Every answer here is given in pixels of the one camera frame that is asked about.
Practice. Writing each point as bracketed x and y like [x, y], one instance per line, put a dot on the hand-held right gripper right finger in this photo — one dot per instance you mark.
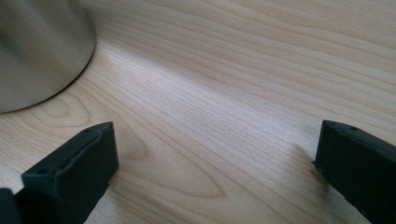
[361, 168]

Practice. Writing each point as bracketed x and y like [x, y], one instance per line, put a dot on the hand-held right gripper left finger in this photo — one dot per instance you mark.
[74, 174]

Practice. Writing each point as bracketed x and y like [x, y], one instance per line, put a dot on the brushed metal round container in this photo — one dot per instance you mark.
[40, 53]

